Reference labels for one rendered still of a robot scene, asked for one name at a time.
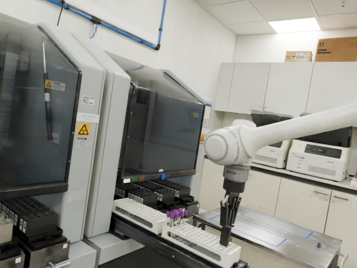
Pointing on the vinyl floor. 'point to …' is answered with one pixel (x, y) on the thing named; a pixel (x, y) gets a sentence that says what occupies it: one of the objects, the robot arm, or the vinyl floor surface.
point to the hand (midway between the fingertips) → (225, 235)
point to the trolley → (279, 237)
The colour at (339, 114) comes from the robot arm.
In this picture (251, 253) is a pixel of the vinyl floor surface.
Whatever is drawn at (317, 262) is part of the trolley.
